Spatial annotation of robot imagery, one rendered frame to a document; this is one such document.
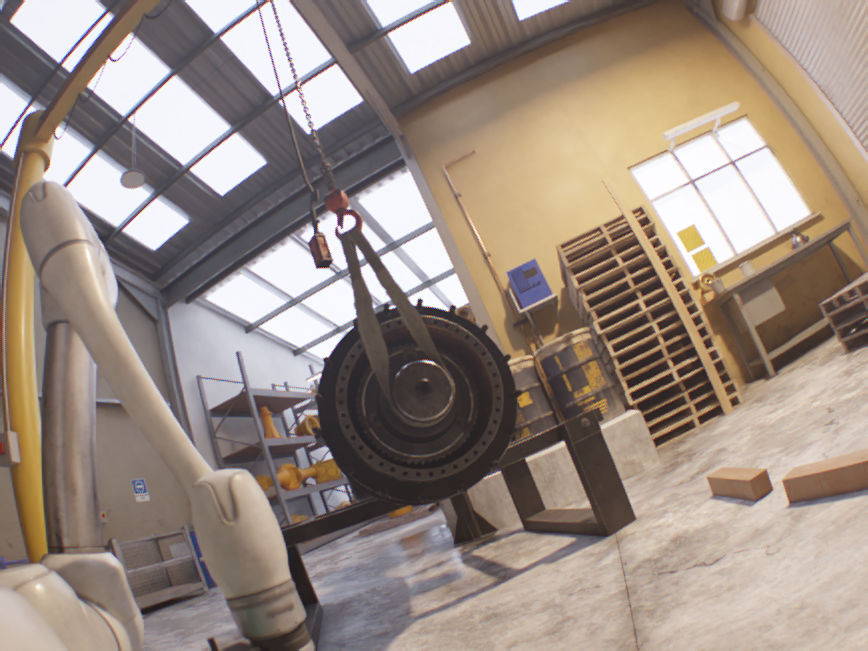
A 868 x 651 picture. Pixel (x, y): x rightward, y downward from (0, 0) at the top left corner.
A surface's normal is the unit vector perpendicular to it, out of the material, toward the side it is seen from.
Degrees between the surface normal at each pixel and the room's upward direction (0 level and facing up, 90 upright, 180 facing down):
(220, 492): 77
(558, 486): 90
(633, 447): 90
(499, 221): 90
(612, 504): 90
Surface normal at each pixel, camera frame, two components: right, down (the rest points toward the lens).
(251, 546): 0.54, -0.42
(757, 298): -0.32, -0.17
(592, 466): 0.19, -0.37
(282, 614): 0.68, -0.46
